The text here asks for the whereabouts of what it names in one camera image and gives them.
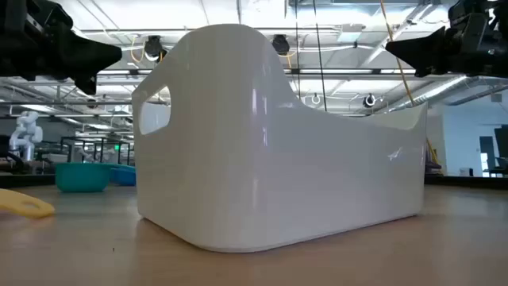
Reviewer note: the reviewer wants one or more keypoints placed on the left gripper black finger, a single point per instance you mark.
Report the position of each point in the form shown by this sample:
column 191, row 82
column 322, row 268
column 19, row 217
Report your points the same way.
column 87, row 55
column 89, row 84

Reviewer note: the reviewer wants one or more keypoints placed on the teal measuring cup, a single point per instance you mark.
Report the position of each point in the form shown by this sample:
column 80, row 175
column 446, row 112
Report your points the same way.
column 81, row 178

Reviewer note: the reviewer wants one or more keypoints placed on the blue measuring cup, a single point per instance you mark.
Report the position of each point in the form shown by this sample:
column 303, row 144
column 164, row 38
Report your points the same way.
column 125, row 176

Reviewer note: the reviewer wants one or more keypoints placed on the yellow measuring cup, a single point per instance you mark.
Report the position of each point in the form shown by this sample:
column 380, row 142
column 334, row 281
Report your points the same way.
column 24, row 204

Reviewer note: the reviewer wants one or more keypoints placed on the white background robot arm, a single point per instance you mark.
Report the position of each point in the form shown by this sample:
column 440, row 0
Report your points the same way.
column 25, row 133

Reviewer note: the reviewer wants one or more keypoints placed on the white plastic basket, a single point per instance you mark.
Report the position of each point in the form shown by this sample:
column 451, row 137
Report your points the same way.
column 278, row 167

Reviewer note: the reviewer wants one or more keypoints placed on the dark door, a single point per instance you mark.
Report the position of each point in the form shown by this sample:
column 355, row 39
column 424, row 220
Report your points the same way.
column 486, row 155

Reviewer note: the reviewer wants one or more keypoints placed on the silver ceiling duct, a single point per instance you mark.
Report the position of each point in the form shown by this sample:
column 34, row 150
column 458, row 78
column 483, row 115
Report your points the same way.
column 432, row 92

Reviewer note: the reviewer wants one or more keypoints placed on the black metal frame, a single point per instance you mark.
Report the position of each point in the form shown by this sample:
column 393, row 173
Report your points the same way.
column 99, row 149

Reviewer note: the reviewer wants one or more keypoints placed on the black ceiling-hung camera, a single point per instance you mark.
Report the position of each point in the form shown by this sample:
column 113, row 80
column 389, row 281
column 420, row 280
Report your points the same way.
column 154, row 47
column 281, row 44

